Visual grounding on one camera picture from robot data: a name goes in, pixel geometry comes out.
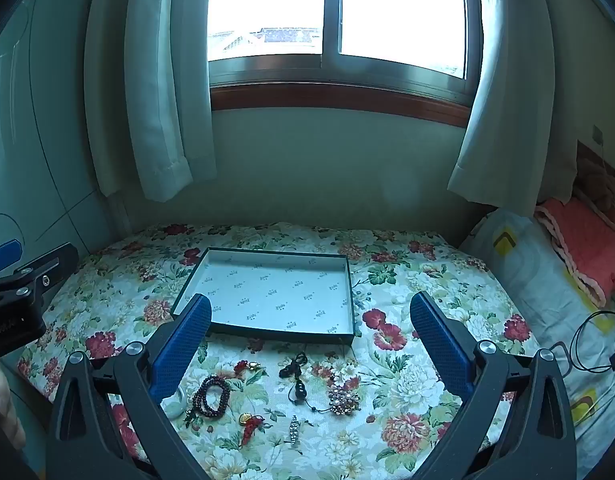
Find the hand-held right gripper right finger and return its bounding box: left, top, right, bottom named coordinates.
left=410, top=290, right=578, bottom=480

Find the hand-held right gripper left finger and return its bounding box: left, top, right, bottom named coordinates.
left=45, top=292, right=213, bottom=480

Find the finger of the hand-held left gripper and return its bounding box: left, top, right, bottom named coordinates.
left=0, top=241, right=24, bottom=277
left=0, top=242, right=80, bottom=307

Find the dark red bead bracelet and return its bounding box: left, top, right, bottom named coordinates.
left=185, top=375, right=232, bottom=429

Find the white jade bangle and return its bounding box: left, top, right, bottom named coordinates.
left=160, top=390, right=187, bottom=418

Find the red knot charm gold bell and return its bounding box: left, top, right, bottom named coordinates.
left=234, top=359, right=268, bottom=380

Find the green box tray white inside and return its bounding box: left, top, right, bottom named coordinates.
left=170, top=246, right=358, bottom=346

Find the red tassel charm gold coin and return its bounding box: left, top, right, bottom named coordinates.
left=239, top=411, right=264, bottom=447

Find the gold flower brooch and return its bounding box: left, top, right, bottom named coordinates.
left=328, top=382, right=361, bottom=416

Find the dark bead string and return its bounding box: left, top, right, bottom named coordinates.
left=279, top=351, right=338, bottom=413

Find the person's left hand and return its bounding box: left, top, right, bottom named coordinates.
left=0, top=365, right=27, bottom=453

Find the floral bed sheet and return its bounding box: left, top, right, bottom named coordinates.
left=18, top=222, right=543, bottom=480

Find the white patterned pillow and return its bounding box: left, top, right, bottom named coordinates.
left=460, top=207, right=615, bottom=480

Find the white curtain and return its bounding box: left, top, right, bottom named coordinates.
left=85, top=0, right=218, bottom=203
left=447, top=0, right=595, bottom=218

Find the brown plush toy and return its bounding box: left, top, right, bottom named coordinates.
left=575, top=157, right=615, bottom=211

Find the wooden window sill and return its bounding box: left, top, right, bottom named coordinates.
left=210, top=82, right=471, bottom=128

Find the window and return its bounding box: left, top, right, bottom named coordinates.
left=208, top=0, right=483, bottom=106

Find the black cable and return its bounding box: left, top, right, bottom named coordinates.
left=552, top=310, right=615, bottom=376

